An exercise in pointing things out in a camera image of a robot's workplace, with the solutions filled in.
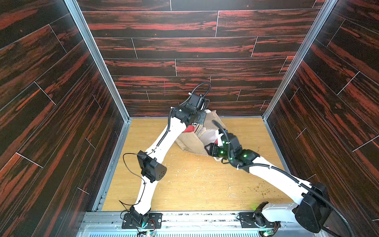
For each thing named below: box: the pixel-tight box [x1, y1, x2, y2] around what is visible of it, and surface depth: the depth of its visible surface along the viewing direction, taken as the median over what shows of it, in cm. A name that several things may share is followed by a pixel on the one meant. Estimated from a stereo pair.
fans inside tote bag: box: [194, 123, 207, 138], surface depth 103 cm
